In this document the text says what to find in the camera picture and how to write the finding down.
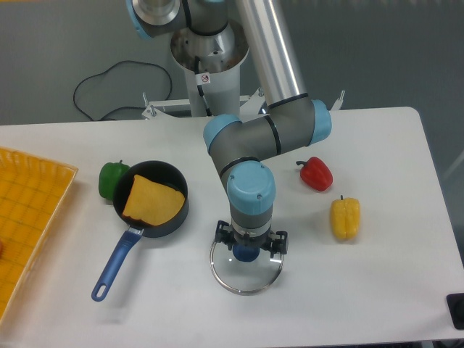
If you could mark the black pot blue handle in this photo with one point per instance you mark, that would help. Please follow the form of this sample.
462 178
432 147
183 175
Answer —
156 171

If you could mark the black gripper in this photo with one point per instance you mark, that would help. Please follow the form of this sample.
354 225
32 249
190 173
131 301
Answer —
274 242

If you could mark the yellow bread slice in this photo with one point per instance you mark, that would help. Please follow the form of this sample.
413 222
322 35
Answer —
152 203

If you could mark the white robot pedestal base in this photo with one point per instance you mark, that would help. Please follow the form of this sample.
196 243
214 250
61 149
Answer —
211 49

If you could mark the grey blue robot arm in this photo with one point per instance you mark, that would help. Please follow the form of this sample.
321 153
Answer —
239 148

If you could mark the black object table corner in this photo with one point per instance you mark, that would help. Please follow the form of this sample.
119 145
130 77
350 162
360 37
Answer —
455 304

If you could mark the green bell pepper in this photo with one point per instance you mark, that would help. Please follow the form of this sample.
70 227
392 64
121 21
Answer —
109 176

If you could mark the yellow woven basket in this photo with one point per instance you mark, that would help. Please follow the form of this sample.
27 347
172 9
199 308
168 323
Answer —
32 191

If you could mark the yellow bell pepper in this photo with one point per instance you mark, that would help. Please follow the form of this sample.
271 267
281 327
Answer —
345 218

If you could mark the red bell pepper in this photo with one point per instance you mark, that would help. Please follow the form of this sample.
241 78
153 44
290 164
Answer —
315 174

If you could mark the glass pot lid blue knob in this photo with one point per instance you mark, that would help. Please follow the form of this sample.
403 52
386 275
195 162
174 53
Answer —
244 272

